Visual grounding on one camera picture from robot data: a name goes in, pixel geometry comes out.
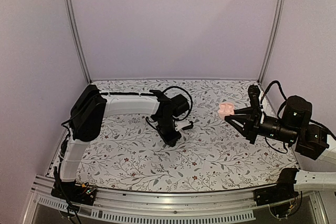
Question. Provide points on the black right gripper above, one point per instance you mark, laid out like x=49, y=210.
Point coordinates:
x=250, y=121

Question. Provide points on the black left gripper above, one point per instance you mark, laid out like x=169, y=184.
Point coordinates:
x=170, y=140

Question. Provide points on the white earbuds charging case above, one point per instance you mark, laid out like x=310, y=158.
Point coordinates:
x=226, y=109

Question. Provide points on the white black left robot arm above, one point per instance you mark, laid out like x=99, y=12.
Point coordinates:
x=94, y=105

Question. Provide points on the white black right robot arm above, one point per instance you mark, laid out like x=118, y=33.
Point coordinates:
x=294, y=128

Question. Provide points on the floral patterned table mat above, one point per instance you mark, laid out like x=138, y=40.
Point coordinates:
x=129, y=154

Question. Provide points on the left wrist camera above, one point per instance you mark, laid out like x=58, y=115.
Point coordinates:
x=183, y=125

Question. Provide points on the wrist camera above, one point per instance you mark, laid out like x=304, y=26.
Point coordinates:
x=255, y=98
x=183, y=125

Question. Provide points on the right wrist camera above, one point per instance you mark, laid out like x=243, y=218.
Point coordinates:
x=255, y=98

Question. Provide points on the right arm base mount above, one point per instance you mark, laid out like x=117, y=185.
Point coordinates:
x=282, y=199

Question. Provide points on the right aluminium corner post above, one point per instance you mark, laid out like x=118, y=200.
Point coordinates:
x=271, y=40

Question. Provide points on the aluminium corner post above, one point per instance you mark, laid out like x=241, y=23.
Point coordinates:
x=271, y=40
x=76, y=40

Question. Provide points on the aluminium front rail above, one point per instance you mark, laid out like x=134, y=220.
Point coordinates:
x=120, y=206

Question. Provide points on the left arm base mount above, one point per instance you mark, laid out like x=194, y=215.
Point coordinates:
x=78, y=193

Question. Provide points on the left aluminium corner post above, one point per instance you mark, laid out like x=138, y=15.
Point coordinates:
x=76, y=40

